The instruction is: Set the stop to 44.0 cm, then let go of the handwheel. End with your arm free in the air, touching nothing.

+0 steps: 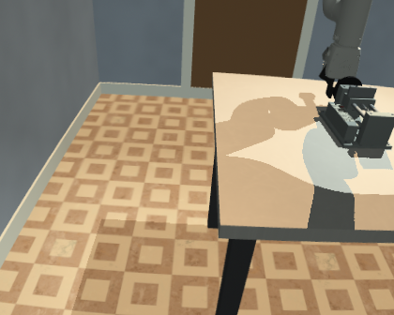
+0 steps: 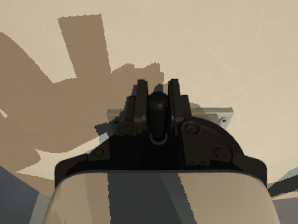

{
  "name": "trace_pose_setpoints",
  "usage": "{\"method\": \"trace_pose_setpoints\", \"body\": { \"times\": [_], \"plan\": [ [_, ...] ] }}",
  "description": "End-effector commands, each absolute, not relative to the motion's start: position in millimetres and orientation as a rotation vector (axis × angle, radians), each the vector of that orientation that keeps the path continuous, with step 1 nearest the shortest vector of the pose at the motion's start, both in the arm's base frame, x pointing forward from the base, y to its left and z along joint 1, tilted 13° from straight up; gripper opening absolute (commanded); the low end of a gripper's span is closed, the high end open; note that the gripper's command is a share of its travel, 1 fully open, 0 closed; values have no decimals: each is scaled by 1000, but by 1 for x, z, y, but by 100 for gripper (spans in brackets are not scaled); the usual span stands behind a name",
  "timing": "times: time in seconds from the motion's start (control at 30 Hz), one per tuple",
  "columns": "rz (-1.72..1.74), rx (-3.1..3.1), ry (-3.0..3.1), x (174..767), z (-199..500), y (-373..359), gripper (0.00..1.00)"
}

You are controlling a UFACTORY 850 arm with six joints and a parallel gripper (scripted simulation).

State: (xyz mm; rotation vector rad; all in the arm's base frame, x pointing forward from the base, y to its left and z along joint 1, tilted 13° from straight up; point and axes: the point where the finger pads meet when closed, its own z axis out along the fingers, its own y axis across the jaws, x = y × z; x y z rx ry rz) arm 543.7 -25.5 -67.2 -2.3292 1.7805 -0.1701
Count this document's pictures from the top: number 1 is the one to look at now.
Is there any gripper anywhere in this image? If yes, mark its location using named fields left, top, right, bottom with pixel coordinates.
left=319, top=41, right=360, bottom=98

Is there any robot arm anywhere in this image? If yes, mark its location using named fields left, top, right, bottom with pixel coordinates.
left=323, top=0, right=372, bottom=48

